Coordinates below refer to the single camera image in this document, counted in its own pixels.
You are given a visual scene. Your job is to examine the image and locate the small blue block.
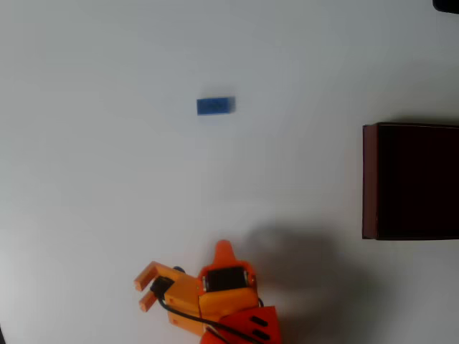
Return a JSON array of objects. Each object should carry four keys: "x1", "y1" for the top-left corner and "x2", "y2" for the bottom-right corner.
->
[{"x1": 197, "y1": 96, "x2": 237, "y2": 116}]

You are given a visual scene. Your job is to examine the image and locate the dark red box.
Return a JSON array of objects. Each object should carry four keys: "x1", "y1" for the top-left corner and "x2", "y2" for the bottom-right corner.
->
[{"x1": 361, "y1": 121, "x2": 459, "y2": 241}]

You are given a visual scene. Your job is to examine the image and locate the black object at edge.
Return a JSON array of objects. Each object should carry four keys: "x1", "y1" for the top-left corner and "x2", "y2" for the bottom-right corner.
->
[{"x1": 432, "y1": 0, "x2": 459, "y2": 14}]

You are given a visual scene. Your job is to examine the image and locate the light orange camera mount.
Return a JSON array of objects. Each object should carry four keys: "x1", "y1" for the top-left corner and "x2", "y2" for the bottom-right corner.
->
[{"x1": 134, "y1": 261, "x2": 207, "y2": 338}]

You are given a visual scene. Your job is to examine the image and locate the black camera module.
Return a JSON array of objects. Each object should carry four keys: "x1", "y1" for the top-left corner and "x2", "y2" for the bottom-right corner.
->
[{"x1": 149, "y1": 276, "x2": 175, "y2": 298}]

